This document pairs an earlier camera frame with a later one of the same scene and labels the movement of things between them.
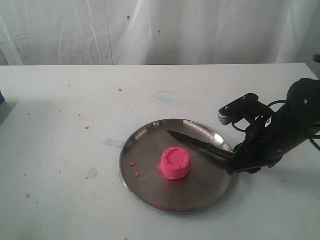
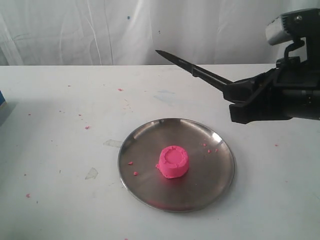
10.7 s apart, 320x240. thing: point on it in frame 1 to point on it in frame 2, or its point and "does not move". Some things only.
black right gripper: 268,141 to 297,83
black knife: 214,150 to 204,75
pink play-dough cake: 175,162 does not move
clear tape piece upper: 114,143 does not move
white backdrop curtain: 159,32 does not move
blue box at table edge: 2,98 does not move
